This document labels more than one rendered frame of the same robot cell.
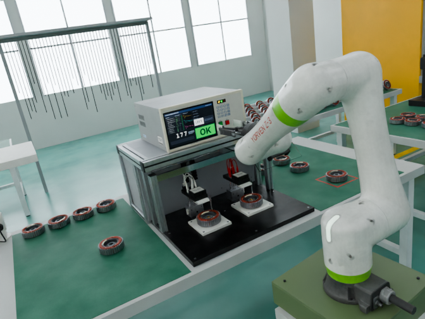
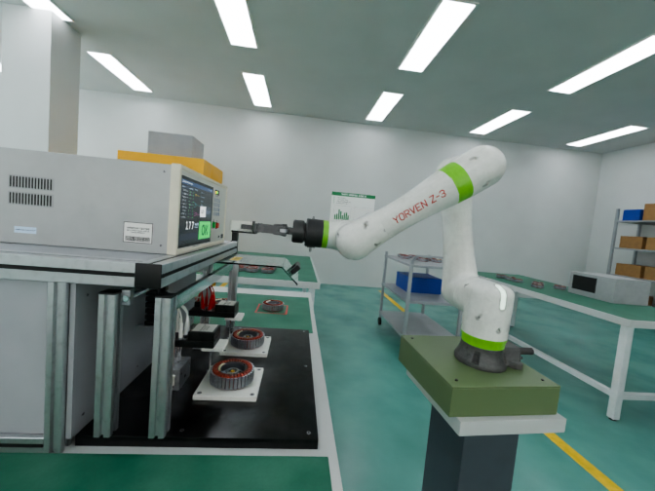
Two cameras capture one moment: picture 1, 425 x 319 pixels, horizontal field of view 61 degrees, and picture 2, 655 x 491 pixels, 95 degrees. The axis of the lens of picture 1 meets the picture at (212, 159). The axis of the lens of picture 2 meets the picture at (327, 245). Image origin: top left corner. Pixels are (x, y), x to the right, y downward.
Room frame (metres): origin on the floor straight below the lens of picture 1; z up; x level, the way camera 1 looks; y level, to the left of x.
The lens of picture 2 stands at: (1.02, 0.70, 1.21)
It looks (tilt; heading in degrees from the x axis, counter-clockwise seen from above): 4 degrees down; 291
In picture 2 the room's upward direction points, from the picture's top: 5 degrees clockwise
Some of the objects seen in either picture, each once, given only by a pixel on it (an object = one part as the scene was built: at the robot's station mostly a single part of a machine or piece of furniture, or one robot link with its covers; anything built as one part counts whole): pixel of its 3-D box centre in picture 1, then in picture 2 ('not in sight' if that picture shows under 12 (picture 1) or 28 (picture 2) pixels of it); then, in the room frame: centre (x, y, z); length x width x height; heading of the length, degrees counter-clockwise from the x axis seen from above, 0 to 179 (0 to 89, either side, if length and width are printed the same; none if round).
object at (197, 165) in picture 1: (213, 160); (211, 278); (1.64, 0.00, 1.03); 0.62 x 0.01 x 0.03; 117
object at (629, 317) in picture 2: not in sight; (550, 323); (-0.13, -3.14, 0.37); 2.20 x 0.90 x 0.75; 117
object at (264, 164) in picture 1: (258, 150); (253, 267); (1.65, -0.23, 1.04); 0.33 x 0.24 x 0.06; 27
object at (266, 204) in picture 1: (252, 205); (247, 345); (1.61, -0.16, 0.78); 0.15 x 0.15 x 0.01; 27
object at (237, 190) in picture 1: (235, 192); not in sight; (1.74, -0.09, 0.80); 0.08 x 0.05 x 0.06; 117
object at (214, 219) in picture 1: (208, 218); (232, 373); (1.50, 0.06, 0.80); 0.11 x 0.11 x 0.04
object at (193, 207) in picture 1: (194, 208); (174, 372); (1.63, 0.12, 0.80); 0.08 x 0.05 x 0.06; 117
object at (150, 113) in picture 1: (188, 115); (138, 207); (1.85, 0.09, 1.22); 0.44 x 0.39 x 0.20; 117
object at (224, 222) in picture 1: (209, 223); (231, 382); (1.50, 0.06, 0.78); 0.15 x 0.15 x 0.01; 27
